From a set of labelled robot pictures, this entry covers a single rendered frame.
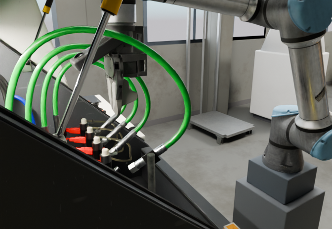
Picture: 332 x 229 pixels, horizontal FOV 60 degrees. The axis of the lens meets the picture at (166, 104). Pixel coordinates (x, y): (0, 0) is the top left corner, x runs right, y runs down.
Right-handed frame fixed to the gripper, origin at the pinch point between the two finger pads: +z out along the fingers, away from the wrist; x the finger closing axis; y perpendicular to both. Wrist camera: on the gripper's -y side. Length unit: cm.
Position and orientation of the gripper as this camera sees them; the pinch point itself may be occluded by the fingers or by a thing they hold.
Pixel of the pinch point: (114, 111)
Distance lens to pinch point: 70.5
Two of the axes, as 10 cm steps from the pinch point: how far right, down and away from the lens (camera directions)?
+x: -4.6, -2.7, 8.4
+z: -0.1, 9.5, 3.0
